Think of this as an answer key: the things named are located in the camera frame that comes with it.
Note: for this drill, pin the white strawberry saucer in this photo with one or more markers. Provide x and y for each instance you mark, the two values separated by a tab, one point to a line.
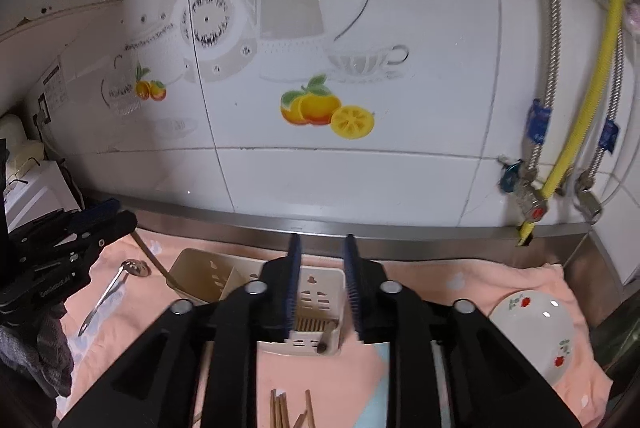
541	328

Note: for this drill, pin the beige plastic utensil holder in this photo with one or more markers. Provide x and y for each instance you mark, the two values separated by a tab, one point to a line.
204	277

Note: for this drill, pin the metal slotted spoon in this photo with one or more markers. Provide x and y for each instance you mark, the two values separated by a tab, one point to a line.
130	267

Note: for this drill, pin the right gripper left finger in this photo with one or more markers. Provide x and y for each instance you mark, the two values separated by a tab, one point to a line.
263	309

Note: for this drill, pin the wall power socket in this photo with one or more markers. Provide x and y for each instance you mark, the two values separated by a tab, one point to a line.
42	116

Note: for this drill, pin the metal gas valve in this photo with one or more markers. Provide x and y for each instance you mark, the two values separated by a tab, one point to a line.
518	181

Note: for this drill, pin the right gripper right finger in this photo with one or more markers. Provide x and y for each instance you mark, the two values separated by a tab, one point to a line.
382	310

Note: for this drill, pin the peach printed towel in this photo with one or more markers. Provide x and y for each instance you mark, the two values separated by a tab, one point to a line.
346	389

